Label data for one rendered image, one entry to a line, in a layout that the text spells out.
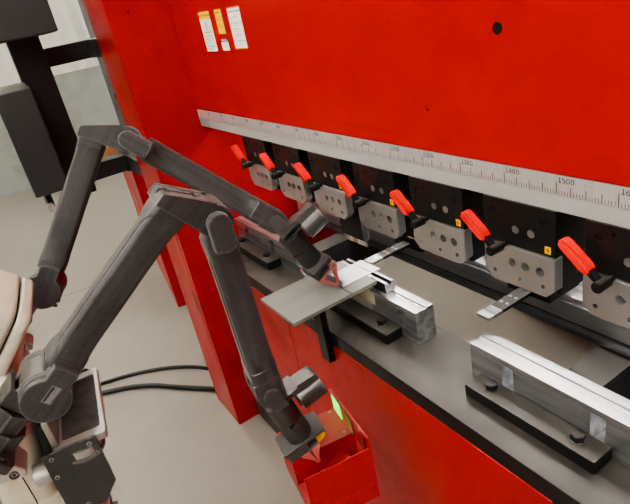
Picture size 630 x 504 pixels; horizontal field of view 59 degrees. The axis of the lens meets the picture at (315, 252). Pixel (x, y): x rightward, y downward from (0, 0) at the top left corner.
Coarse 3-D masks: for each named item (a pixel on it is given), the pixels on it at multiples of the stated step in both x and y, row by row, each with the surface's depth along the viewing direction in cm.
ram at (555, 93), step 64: (192, 0) 172; (256, 0) 140; (320, 0) 119; (384, 0) 103; (448, 0) 90; (512, 0) 81; (576, 0) 73; (192, 64) 192; (256, 64) 154; (320, 64) 128; (384, 64) 109; (448, 64) 96; (512, 64) 85; (576, 64) 76; (320, 128) 138; (384, 128) 117; (448, 128) 102; (512, 128) 90; (576, 128) 80; (512, 192) 95
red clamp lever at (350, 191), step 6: (342, 174) 134; (336, 180) 134; (342, 180) 132; (348, 180) 133; (342, 186) 132; (348, 186) 132; (348, 192) 131; (354, 192) 132; (354, 198) 131; (366, 198) 132; (354, 204) 130; (360, 204) 130
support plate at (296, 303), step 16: (288, 288) 154; (304, 288) 152; (320, 288) 151; (336, 288) 149; (352, 288) 148; (272, 304) 148; (288, 304) 146; (304, 304) 145; (320, 304) 143; (336, 304) 144; (288, 320) 140; (304, 320) 139
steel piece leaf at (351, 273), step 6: (354, 264) 159; (342, 270) 157; (348, 270) 157; (354, 270) 156; (360, 270) 155; (366, 270) 155; (330, 276) 152; (342, 276) 154; (348, 276) 153; (354, 276) 153; (360, 276) 152; (342, 282) 151; (348, 282) 150
